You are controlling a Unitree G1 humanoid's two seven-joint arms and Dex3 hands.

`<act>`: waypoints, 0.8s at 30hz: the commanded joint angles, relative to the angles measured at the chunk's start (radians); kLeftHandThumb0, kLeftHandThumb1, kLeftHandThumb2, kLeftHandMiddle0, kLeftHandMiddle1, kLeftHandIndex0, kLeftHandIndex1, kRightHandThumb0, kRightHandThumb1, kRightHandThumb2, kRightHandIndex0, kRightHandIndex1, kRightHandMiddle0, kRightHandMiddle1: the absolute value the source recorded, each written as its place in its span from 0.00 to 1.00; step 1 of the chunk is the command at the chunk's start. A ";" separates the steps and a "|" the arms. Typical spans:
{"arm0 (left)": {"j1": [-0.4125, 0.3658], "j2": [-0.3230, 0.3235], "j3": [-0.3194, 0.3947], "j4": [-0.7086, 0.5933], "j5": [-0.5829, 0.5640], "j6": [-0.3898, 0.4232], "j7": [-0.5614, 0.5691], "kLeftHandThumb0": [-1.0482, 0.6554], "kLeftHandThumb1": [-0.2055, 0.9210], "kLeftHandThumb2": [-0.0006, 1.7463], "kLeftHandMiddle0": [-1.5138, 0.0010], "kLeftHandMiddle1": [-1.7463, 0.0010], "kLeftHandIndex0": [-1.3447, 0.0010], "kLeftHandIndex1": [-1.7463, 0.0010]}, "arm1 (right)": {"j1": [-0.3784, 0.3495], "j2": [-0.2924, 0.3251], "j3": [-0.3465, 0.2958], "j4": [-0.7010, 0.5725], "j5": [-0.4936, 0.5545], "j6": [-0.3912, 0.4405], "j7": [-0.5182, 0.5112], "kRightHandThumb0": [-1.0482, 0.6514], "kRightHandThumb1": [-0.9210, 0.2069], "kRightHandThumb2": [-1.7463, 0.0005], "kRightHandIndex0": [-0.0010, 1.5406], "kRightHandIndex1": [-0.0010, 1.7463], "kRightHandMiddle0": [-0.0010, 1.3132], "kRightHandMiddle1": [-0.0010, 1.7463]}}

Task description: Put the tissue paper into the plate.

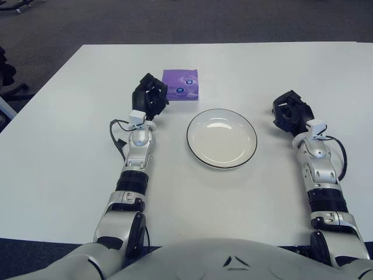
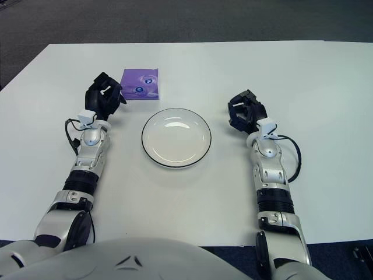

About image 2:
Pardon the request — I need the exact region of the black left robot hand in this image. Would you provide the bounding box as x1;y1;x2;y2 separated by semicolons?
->
83;72;128;122

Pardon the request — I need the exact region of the white plate with black rim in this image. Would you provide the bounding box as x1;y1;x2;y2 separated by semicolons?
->
141;107;213;169

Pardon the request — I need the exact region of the silver robot torso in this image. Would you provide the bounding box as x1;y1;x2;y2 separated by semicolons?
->
17;236;257;280

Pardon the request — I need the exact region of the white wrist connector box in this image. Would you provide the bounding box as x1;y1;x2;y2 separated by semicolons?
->
77;110;97;129
258;118;277;139

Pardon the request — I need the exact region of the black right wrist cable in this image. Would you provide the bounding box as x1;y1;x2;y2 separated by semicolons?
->
273;134;302;184

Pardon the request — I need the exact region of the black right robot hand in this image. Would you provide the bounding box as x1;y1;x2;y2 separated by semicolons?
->
227;89;268;135

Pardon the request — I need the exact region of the white right wrist connector box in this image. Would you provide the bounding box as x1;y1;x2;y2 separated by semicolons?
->
258;118;277;139

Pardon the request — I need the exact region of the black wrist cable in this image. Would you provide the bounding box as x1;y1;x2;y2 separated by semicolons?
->
64;118;82;157
273;134;302;184

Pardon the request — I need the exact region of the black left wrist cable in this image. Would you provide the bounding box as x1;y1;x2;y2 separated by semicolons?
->
64;118;82;157

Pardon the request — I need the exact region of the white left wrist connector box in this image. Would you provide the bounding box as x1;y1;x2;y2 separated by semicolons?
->
77;110;97;129

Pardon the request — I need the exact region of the purple tissue paper pack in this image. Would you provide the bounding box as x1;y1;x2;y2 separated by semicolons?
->
120;68;161;102

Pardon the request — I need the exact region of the black left elbow cable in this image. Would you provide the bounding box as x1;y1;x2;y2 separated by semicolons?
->
87;211;97;245

